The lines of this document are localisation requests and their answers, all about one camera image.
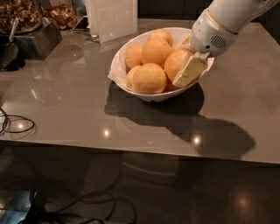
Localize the black cup with spoon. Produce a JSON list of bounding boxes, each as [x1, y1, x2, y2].
[[1, 18, 25, 72]]

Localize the glass jar of nuts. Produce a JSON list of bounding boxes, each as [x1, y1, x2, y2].
[[0, 0, 43, 34]]

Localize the dried snack pile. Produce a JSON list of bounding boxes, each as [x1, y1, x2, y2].
[[43, 3, 77, 31]]

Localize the centre top orange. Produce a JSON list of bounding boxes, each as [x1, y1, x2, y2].
[[142, 38, 172, 67]]

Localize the black cables on floor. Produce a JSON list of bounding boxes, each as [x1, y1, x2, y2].
[[20, 163, 138, 224]]

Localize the black cable on table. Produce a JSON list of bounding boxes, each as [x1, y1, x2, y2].
[[0, 107, 36, 137]]

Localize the large orange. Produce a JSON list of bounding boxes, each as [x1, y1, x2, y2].
[[164, 50, 193, 83]]

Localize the white oval bowl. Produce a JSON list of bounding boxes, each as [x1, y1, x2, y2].
[[108, 31, 214, 102]]

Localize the metal square container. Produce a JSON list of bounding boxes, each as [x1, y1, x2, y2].
[[15, 17, 62, 60]]

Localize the front left small orange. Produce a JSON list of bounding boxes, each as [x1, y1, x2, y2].
[[126, 66, 139, 88]]

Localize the clear acrylic sign holder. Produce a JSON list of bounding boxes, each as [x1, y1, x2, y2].
[[85, 0, 137, 44]]

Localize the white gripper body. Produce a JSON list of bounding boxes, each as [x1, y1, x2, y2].
[[190, 9, 237, 57]]

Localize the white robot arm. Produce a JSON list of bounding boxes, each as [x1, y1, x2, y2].
[[172, 0, 280, 88]]

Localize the bottom orange under pile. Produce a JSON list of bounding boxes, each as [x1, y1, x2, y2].
[[164, 83, 179, 93]]

